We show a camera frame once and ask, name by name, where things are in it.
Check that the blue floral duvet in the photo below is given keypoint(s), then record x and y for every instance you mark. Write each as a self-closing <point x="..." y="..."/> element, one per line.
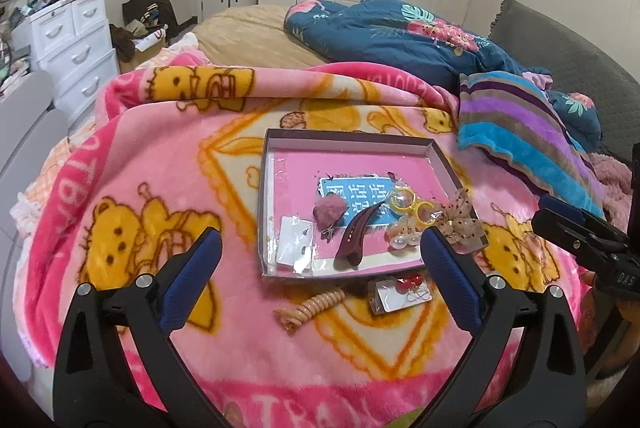
<point x="390" y="38"/>

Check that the clear earring card packet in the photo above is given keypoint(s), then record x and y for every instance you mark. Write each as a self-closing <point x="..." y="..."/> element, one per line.
<point x="292" y="248"/>

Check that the white drawer chest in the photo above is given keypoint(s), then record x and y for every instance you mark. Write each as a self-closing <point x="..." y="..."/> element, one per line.
<point x="75" y="48"/>

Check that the dark red banana hair clip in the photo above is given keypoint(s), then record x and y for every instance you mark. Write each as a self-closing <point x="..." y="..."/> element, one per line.
<point x="350" y="243"/>

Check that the black bag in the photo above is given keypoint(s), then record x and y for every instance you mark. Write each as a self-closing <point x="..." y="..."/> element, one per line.
<point x="147" y="11"/>

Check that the pink fuzzy hair clip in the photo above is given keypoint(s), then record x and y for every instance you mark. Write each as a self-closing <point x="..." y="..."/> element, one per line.
<point x="329" y="210"/>

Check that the grey bed footboard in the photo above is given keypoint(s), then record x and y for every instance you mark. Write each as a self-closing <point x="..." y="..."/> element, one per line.
<point x="25" y="123"/>

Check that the polka dot bow hair clip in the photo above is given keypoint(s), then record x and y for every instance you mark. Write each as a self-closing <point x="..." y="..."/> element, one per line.
<point x="460" y="228"/>

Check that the person's right hand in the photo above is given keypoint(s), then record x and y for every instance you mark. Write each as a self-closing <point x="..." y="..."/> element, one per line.
<point x="627" y="313"/>

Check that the pink fluffy cloth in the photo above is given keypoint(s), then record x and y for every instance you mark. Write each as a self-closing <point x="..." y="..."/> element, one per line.
<point x="610" y="175"/>

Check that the peach plaid cloth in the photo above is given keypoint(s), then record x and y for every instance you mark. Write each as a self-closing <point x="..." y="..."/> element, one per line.
<point x="45" y="178"/>

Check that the pink shallow box tray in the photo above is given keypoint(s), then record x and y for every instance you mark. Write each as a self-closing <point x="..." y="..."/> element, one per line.
<point x="264" y="208"/>

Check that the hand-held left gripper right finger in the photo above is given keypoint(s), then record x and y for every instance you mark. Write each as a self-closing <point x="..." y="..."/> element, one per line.
<point x="452" y="283"/>

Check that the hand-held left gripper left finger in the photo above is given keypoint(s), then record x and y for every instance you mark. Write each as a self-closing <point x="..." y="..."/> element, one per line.
<point x="192" y="278"/>

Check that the grey padded headboard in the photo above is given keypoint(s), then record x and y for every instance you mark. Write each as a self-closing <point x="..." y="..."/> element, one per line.
<point x="565" y="48"/>

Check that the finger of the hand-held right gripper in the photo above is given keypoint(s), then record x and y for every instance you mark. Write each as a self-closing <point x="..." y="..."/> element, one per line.
<point x="562" y="208"/>
<point x="560" y="233"/>

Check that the striped fleece blanket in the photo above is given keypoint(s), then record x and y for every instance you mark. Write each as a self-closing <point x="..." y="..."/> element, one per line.
<point x="525" y="133"/>

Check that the tan bed sheet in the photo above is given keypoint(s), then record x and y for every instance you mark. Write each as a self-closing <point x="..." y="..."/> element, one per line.
<point x="245" y="33"/>

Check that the small clear jewelry packet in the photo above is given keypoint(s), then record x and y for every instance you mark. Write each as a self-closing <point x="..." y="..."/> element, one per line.
<point x="395" y="298"/>

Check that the pink bear printed blanket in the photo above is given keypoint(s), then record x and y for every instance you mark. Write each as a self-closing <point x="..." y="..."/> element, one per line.
<point x="150" y="158"/>

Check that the white translucent claw clip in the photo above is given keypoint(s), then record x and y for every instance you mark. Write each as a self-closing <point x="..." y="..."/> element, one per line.
<point x="397" y="238"/>

